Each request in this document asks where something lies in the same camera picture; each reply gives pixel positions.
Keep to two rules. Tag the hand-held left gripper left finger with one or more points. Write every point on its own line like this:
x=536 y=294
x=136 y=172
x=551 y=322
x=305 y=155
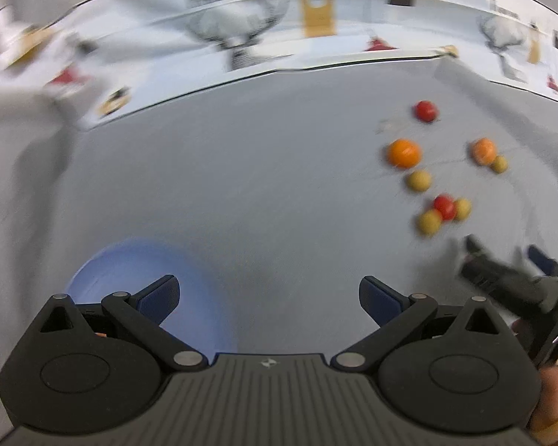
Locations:
x=160 y=295

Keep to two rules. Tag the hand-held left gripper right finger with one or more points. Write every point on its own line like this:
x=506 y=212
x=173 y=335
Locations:
x=380 y=297

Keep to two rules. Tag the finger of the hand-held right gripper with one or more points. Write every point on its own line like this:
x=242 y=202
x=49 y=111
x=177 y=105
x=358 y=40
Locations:
x=497 y=276
x=546 y=260

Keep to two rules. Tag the light blue plate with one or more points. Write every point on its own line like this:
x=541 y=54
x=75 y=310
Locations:
x=121 y=265

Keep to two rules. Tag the yellow round fruit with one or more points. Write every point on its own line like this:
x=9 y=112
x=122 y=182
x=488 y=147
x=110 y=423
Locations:
x=499 y=164
x=429 y=222
x=463 y=209
x=419 y=180

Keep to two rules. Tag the red cherry tomato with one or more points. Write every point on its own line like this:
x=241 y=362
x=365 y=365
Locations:
x=426 y=110
x=444 y=207

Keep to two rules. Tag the grey cloth cover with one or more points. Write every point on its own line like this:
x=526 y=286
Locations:
x=260 y=172

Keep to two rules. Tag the white printed cloth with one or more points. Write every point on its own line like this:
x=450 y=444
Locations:
x=353 y=14

